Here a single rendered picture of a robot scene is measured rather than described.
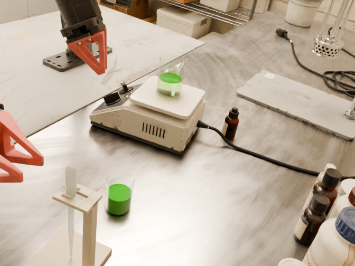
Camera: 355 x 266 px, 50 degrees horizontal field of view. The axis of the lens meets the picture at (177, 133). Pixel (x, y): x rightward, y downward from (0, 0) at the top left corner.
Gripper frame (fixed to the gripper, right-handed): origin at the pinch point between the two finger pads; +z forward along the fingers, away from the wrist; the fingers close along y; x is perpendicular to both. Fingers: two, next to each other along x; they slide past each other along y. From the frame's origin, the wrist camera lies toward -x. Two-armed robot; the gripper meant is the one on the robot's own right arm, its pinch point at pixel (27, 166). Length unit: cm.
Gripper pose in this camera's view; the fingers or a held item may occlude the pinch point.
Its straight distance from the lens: 47.7
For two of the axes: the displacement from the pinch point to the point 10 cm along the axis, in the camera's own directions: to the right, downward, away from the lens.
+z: 9.1, 3.5, -2.3
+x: -1.8, 8.1, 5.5
